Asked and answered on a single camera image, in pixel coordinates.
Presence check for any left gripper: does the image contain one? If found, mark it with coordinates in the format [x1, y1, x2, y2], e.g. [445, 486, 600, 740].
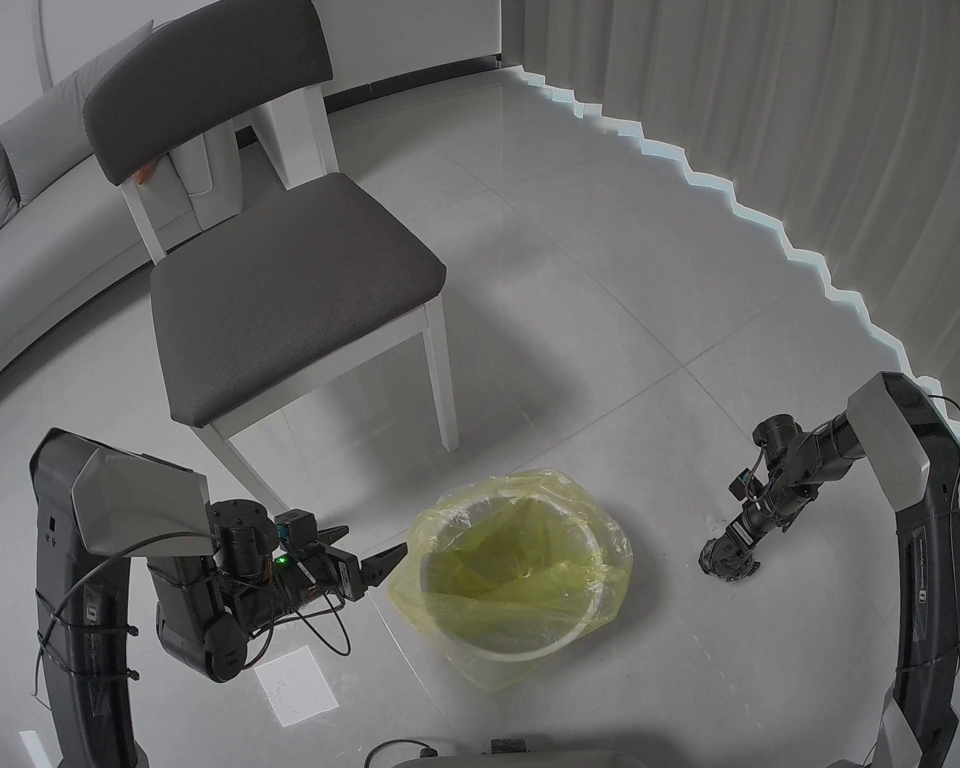
[303, 524, 411, 604]

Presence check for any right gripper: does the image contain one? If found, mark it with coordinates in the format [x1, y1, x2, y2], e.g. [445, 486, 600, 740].
[715, 503, 771, 561]

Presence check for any black plastic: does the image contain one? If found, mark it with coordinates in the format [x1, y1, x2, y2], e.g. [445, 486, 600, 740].
[698, 535, 763, 587]

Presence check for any yellow plastic bag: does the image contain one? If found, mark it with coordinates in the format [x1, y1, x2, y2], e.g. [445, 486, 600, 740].
[385, 466, 634, 693]

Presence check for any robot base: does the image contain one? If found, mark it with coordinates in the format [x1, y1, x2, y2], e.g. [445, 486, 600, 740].
[390, 738, 625, 768]

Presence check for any white trash bin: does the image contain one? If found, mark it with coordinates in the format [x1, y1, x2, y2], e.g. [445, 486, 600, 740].
[413, 503, 611, 663]

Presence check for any dark grey white chair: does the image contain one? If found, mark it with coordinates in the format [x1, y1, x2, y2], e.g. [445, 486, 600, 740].
[82, 0, 461, 520]

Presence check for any white small cabinet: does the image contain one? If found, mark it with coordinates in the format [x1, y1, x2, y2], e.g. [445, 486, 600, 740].
[168, 123, 246, 231]

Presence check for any pale grey sofa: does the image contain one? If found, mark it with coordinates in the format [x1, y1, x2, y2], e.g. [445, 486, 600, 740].
[0, 22, 252, 374]

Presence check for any white curtain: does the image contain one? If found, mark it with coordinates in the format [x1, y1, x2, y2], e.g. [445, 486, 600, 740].
[501, 0, 960, 399]

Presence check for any white curved pole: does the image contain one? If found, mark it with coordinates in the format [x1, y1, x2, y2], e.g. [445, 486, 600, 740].
[32, 0, 55, 85]

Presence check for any black cable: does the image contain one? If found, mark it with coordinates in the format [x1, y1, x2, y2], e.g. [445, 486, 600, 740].
[246, 585, 351, 674]
[366, 738, 441, 768]

